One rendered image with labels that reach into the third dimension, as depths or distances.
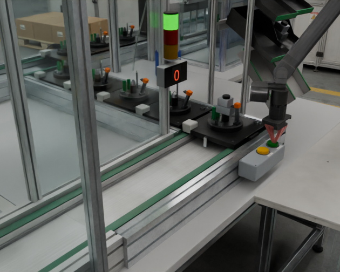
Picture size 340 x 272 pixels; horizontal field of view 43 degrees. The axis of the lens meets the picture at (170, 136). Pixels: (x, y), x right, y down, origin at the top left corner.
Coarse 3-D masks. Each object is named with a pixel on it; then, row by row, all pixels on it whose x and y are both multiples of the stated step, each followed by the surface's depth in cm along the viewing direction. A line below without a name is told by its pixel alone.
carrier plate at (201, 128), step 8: (200, 120) 172; (248, 120) 172; (200, 128) 165; (208, 128) 165; (248, 128) 165; (256, 128) 165; (264, 128) 168; (200, 136) 162; (208, 136) 159; (216, 136) 159; (224, 136) 159; (232, 136) 159; (240, 136) 159; (248, 136) 159; (224, 144) 155; (232, 144) 153; (240, 144) 156
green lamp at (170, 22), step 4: (164, 16) 141; (168, 16) 140; (172, 16) 140; (176, 16) 141; (164, 20) 142; (168, 20) 140; (172, 20) 140; (176, 20) 141; (164, 24) 142; (168, 24) 141; (172, 24) 141; (176, 24) 142; (164, 28) 143; (168, 28) 142; (172, 28) 142; (176, 28) 143
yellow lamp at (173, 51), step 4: (164, 44) 146; (176, 44) 145; (164, 48) 146; (168, 48) 145; (172, 48) 145; (176, 48) 146; (164, 52) 147; (168, 52) 145; (172, 52) 145; (176, 52) 146; (164, 56) 147; (168, 56) 146; (172, 56) 146; (176, 56) 147
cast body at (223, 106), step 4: (224, 96) 161; (228, 96) 161; (220, 100) 162; (224, 100) 161; (228, 100) 160; (232, 100) 163; (220, 104) 162; (224, 104) 161; (228, 104) 161; (232, 104) 163; (216, 108) 164; (220, 108) 163; (224, 108) 162; (228, 108) 161; (232, 108) 162; (220, 112) 164; (224, 112) 163; (228, 112) 161; (232, 112) 163
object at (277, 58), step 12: (240, 12) 181; (228, 24) 179; (240, 24) 174; (264, 24) 180; (240, 36) 176; (252, 36) 171; (264, 36) 181; (276, 36) 178; (264, 48) 174; (276, 48) 177; (276, 60) 169
